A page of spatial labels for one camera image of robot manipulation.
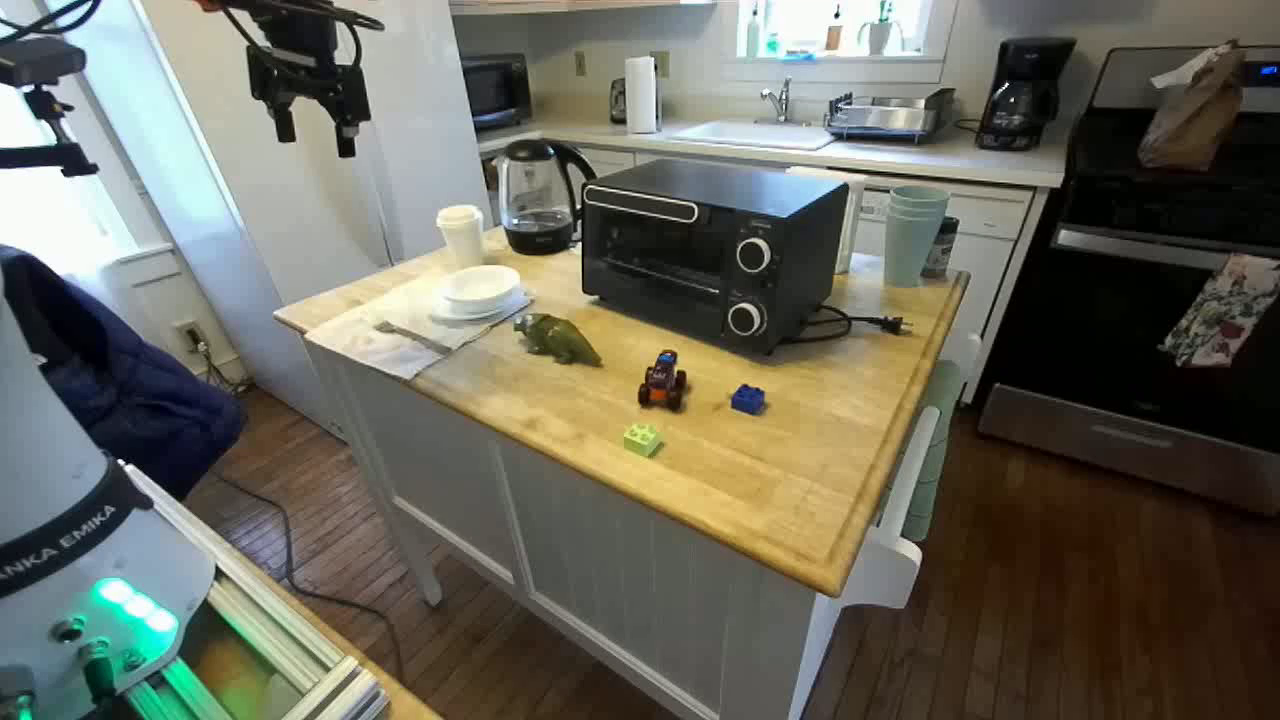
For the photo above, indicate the brown paper bag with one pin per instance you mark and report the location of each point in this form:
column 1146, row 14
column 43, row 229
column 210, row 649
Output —
column 1189, row 116

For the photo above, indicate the silver fork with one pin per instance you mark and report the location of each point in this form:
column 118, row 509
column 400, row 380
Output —
column 411, row 332

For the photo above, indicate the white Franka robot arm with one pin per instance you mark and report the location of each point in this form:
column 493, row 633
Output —
column 62, row 494

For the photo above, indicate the clear soap bottle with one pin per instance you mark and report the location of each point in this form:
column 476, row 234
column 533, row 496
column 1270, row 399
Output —
column 754, row 33

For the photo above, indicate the aluminium mounting frame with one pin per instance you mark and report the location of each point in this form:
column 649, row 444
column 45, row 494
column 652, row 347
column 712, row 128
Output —
column 286, row 655

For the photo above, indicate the black stove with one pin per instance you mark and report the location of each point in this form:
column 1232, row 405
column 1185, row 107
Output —
column 1134, row 306

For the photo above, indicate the black coffee maker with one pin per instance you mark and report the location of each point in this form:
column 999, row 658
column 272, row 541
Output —
column 1024, row 94

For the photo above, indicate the green dinosaur toy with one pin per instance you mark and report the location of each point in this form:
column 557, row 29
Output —
column 557, row 338

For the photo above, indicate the white sink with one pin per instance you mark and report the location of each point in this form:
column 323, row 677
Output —
column 754, row 133

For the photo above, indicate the teal hanging towel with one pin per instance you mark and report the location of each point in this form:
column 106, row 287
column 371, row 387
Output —
column 937, row 452

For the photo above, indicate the small brown bottle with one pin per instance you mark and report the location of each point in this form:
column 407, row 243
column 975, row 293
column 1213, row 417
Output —
column 835, row 29

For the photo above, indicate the white plate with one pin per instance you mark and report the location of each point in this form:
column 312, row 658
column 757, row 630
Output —
column 463, row 315

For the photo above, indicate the kitchen window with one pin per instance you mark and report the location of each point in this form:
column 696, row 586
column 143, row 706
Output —
column 802, row 23

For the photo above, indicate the blue building block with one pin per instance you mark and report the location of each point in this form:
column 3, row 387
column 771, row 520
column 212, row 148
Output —
column 749, row 399

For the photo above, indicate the red blue toy car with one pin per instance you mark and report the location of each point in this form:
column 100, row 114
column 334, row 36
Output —
column 663, row 380

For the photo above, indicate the white bowl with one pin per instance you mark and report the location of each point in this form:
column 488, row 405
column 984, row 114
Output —
column 482, row 287

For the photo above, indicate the teal plastic cup stack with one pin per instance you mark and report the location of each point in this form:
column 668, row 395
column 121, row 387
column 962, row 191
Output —
column 913, row 234

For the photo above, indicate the glass electric kettle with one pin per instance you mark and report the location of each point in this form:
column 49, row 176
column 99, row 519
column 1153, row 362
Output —
column 538, row 200

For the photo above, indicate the white lidded cup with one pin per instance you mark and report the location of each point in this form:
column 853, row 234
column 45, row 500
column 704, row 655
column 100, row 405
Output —
column 463, row 234

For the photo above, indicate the black toaster oven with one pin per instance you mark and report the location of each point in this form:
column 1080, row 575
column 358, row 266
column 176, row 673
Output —
column 704, row 255

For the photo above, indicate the small potted plant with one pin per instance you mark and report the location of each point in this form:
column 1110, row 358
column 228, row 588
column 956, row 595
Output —
column 879, row 33

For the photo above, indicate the wooden top kitchen island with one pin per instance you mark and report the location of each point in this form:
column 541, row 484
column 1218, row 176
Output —
column 693, row 534

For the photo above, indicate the grey dish rack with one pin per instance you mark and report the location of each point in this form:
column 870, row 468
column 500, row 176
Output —
column 889, row 116

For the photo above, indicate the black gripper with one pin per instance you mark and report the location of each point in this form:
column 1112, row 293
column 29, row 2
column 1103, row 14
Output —
column 309, row 67

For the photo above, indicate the black camera on tripod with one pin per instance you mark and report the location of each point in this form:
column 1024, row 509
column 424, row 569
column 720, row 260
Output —
column 43, row 81

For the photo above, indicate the floral dish towel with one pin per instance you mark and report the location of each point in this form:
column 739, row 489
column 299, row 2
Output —
column 1222, row 315

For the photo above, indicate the black microwave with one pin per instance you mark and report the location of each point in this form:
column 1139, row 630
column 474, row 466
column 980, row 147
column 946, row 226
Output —
column 497, row 90

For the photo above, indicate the dark blue jacket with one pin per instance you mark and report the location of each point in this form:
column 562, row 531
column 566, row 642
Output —
column 121, row 387

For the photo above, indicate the chrome faucet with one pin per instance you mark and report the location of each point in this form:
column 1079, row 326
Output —
column 776, row 98

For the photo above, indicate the green building block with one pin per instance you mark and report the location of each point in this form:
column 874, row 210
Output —
column 643, row 443

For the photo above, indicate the paper towel roll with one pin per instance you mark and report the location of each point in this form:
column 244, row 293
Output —
column 643, row 94

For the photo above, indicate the white cloth placemat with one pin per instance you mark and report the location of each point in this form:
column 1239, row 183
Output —
column 387, row 341

